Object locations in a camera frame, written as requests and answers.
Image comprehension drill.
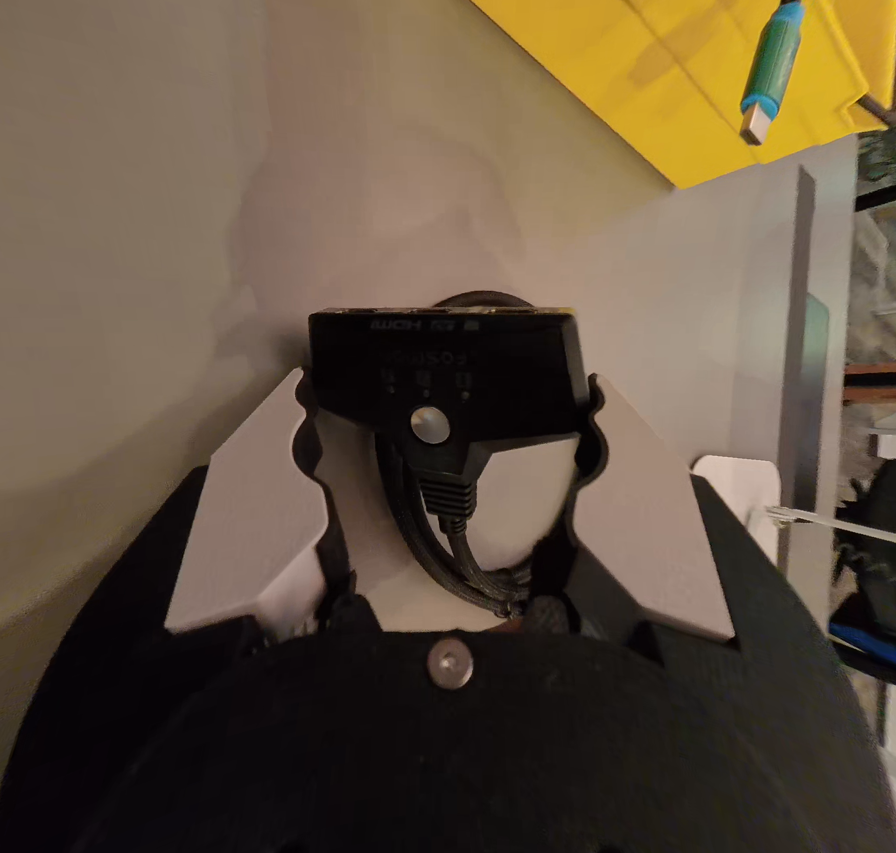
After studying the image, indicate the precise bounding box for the black hdmi switch box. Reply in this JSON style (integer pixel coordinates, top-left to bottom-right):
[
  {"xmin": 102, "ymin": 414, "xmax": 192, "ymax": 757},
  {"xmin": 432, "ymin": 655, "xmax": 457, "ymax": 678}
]
[{"xmin": 308, "ymin": 291, "xmax": 595, "ymax": 622}]

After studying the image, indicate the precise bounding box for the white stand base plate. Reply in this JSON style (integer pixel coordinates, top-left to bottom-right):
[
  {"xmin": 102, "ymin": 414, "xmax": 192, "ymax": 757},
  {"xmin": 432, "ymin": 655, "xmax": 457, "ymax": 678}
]
[{"xmin": 692, "ymin": 454, "xmax": 896, "ymax": 560}]

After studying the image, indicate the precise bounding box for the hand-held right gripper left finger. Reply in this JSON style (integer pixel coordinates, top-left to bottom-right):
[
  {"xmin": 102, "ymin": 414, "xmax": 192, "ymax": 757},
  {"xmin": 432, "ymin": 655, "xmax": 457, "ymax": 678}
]
[{"xmin": 166, "ymin": 368, "xmax": 351, "ymax": 637}]

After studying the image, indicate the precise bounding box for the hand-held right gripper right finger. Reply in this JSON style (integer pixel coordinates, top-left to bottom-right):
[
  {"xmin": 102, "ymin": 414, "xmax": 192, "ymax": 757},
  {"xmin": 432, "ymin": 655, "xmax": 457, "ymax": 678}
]
[{"xmin": 535, "ymin": 375, "xmax": 739, "ymax": 644}]

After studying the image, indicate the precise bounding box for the black braided hdmi cable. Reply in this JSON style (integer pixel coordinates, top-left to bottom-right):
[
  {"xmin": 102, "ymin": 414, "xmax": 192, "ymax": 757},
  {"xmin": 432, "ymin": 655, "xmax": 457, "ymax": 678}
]
[{"xmin": 738, "ymin": 0, "xmax": 816, "ymax": 147}]

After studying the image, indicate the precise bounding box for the yellow plastic bin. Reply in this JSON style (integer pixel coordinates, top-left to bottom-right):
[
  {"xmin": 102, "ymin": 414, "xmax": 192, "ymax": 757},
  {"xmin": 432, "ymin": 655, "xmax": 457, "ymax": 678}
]
[{"xmin": 425, "ymin": 0, "xmax": 896, "ymax": 192}]

